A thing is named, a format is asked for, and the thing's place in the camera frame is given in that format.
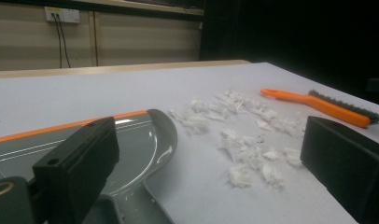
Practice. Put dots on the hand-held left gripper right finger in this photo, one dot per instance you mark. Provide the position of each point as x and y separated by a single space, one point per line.
343 168

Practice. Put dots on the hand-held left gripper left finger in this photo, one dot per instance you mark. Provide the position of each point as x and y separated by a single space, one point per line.
75 168

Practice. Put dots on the orange brush with grey bristles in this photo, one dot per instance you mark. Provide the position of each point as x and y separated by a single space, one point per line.
327 107

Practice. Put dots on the grey dustpan with orange edge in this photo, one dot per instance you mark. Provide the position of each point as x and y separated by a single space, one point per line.
137 140

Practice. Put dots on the pile of white paper scraps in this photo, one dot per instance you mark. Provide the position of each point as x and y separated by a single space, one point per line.
240 174

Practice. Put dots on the wooden table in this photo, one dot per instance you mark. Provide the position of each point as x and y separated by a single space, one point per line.
116 68

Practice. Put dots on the black curtain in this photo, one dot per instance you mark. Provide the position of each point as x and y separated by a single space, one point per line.
302 37

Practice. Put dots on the white wall socket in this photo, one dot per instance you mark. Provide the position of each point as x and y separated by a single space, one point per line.
64 15

